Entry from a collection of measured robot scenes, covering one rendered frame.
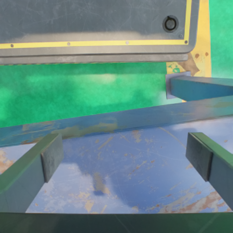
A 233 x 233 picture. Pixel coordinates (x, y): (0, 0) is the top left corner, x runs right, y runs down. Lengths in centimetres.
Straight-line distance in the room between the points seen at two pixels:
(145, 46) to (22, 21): 34
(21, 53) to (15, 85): 41
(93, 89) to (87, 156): 64
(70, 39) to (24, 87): 49
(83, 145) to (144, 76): 66
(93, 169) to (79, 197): 4
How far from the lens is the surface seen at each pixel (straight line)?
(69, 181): 22
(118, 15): 50
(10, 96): 97
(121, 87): 80
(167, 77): 83
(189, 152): 17
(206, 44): 90
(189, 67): 87
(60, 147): 16
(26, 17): 56
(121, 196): 22
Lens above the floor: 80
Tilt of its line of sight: 75 degrees down
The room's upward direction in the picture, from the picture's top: 177 degrees counter-clockwise
